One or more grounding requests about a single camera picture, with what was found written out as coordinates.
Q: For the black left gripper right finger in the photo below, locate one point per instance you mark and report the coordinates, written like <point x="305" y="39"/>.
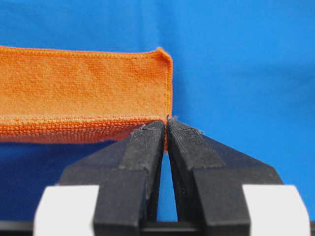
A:
<point x="208" y="177"/>

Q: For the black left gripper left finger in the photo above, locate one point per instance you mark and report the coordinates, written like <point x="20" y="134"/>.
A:
<point x="128" y="175"/>

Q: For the orange microfiber towel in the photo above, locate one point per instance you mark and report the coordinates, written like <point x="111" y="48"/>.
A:
<point x="55" y="96"/>

